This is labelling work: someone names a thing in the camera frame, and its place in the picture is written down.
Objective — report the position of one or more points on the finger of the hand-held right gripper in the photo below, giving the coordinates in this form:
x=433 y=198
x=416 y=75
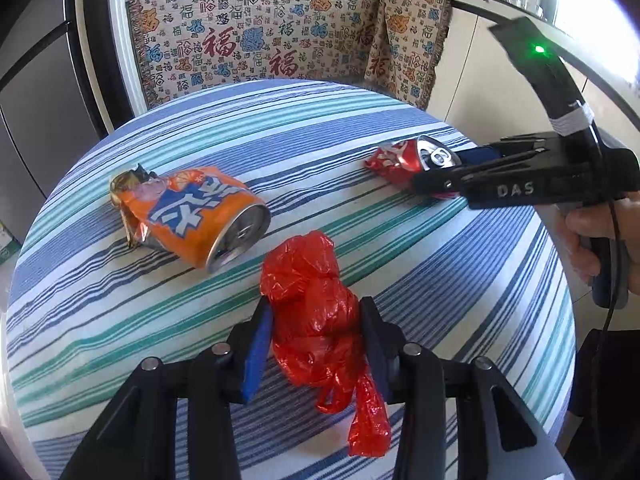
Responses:
x=440 y=184
x=480 y=155

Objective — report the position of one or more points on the patterned fabric-covered chair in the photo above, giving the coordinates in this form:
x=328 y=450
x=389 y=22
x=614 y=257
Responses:
x=250 y=20

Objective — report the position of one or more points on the crushed red cola can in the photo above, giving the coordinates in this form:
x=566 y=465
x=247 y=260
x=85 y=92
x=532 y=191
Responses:
x=395 y=160

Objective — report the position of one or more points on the person's right hand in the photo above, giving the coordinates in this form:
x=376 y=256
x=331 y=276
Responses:
x=582 y=230

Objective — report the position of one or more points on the green white carton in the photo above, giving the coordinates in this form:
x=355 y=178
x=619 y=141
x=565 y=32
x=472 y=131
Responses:
x=7 y=245

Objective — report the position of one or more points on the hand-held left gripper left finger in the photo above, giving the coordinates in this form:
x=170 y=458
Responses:
x=257 y=350

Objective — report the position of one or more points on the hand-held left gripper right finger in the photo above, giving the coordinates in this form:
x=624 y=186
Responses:
x=377 y=355

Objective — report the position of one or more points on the crushed orange soda can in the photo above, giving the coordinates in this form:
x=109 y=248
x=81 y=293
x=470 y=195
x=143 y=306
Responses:
x=200 y=220

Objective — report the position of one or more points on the grey refrigerator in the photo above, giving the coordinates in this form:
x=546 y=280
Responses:
x=30 y=85

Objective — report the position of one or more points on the white cabinet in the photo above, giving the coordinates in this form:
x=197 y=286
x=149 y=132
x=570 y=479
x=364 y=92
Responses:
x=475 y=60

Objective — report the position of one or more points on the red plastic bag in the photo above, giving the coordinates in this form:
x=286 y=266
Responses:
x=310 y=310

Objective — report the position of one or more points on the blue green striped tablecloth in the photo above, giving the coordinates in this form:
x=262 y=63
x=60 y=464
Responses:
x=325 y=125

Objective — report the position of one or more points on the person's dark clothing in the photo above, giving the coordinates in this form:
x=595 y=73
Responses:
x=610 y=385

